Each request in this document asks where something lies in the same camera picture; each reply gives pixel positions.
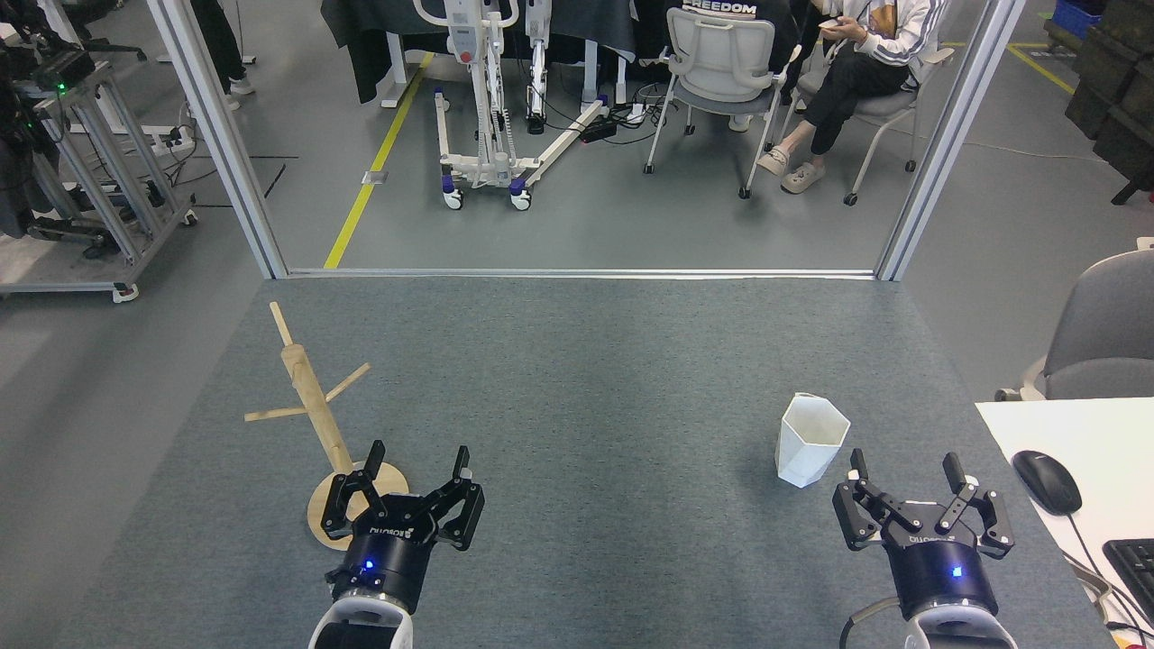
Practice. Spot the wooden cup rack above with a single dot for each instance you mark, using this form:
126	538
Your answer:
311	397

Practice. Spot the person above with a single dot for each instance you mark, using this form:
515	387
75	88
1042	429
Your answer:
847	90

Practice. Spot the white wheeled stand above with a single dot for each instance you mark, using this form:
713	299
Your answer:
482	90

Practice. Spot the black computer mouse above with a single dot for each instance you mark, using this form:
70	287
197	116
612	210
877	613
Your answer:
1048	482

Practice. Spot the black keyboard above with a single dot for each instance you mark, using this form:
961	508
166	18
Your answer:
1134	572

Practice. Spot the black power strip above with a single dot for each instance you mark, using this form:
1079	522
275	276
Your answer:
599	131

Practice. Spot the black cloth covered table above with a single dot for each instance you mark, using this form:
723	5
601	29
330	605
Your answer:
595	22

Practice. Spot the white lift column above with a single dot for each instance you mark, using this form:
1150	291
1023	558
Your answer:
538	54

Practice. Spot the white desk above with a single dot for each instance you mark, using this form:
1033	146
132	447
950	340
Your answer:
1109	451

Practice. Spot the grey upholstered chair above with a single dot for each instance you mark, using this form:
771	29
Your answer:
1109	333

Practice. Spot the grey wheeled chair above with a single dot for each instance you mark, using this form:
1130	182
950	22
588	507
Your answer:
892	104

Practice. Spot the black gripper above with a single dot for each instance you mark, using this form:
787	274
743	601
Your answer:
938	577
388	559

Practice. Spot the white power strip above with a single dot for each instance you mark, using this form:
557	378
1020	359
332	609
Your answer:
636	113

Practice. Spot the metal equipment cart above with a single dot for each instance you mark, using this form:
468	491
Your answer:
108	180

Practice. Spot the silver frame post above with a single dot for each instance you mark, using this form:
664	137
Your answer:
951	135
216	135

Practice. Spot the blue storage bin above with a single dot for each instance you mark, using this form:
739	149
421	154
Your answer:
1077	18

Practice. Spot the dark stacked crates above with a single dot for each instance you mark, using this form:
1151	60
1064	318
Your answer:
1118	90

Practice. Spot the white faceted cup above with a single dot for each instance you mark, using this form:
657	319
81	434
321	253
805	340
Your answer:
807	451

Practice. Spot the white mesh office chair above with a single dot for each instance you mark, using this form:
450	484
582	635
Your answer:
721	63

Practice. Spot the silver frame rail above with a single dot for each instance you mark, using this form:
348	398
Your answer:
577	273

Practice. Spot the person's legs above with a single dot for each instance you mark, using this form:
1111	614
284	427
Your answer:
221	45

